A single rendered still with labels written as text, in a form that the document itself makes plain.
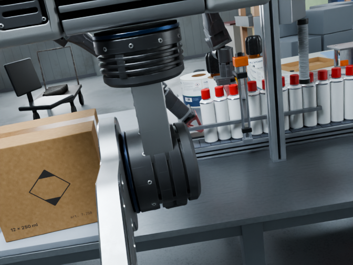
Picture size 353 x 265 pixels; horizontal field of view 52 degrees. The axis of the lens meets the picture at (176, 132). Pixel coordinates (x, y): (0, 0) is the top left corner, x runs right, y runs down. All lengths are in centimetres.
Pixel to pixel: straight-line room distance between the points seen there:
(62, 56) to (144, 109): 889
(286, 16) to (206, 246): 120
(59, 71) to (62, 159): 851
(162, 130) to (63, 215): 58
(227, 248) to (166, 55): 146
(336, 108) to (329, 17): 264
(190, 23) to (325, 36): 580
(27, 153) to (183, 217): 45
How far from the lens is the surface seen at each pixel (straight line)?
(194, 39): 947
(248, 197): 110
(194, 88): 183
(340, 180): 118
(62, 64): 944
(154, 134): 56
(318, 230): 201
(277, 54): 119
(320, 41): 402
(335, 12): 410
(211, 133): 135
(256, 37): 192
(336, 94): 146
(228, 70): 136
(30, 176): 103
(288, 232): 198
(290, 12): 118
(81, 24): 52
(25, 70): 476
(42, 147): 99
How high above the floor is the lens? 139
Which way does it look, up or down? 20 degrees down
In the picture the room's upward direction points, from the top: 9 degrees counter-clockwise
